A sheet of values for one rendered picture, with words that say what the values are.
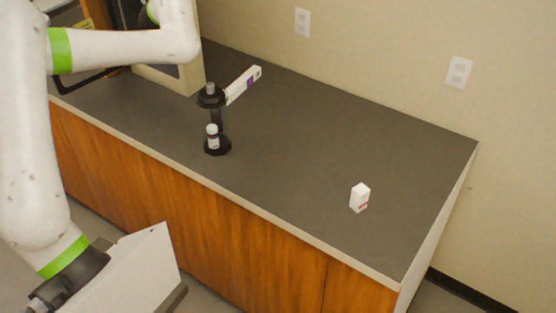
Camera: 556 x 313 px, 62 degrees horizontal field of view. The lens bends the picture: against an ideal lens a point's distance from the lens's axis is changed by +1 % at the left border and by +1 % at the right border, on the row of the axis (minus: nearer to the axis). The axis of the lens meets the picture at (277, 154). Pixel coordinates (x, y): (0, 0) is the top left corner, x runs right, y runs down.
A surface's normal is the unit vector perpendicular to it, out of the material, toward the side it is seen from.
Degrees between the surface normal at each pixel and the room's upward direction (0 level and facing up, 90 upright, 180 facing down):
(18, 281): 0
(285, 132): 0
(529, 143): 90
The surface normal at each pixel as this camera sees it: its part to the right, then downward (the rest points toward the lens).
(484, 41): -0.57, 0.57
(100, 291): 0.84, 0.38
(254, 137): 0.00, -0.72
